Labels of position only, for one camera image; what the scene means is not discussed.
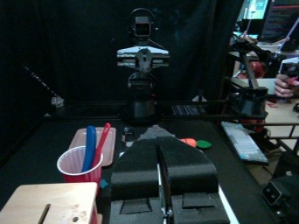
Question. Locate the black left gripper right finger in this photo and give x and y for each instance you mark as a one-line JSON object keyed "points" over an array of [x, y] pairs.
{"points": [[192, 175]]}

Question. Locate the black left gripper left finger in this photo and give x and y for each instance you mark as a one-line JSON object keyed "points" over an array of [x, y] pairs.
{"points": [[134, 175]]}

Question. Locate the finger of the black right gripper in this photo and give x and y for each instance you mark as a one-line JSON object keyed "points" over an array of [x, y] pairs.
{"points": [[141, 59], [148, 59]]}

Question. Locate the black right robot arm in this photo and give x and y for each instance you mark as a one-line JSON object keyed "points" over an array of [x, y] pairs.
{"points": [[141, 110]]}

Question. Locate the person's hand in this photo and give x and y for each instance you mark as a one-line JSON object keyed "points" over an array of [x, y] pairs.
{"points": [[285, 89]]}

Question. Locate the orange toy carrot green top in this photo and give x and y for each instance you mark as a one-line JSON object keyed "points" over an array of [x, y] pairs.
{"points": [[190, 142]]}

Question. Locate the red plastic cup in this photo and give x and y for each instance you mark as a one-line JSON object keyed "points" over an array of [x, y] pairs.
{"points": [[84, 176]]}

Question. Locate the blue plastic utensil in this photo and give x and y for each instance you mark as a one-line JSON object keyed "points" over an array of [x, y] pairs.
{"points": [[90, 145]]}

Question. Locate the grey computer keyboard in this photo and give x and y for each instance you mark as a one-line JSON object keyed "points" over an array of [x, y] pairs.
{"points": [[245, 143]]}

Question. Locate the wooden box with red drawer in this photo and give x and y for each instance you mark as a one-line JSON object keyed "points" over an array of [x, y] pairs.
{"points": [[58, 201]]}

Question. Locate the black webcam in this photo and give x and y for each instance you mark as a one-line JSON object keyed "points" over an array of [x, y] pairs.
{"points": [[273, 192]]}

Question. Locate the bright computer monitor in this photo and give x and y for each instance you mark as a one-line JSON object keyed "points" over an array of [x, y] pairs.
{"points": [[256, 8]]}

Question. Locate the dark monitor with code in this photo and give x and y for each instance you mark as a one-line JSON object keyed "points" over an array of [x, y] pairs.
{"points": [[282, 20]]}

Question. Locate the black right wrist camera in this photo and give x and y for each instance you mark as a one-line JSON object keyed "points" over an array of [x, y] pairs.
{"points": [[142, 28]]}

